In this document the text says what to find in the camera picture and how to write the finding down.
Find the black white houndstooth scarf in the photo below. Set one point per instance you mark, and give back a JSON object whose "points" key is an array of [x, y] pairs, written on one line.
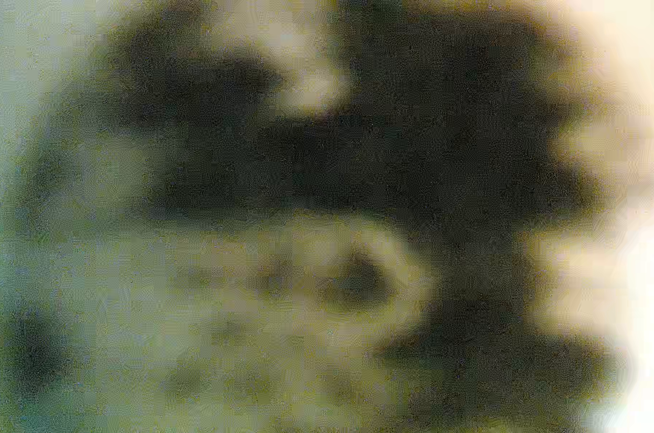
{"points": [[296, 217]]}

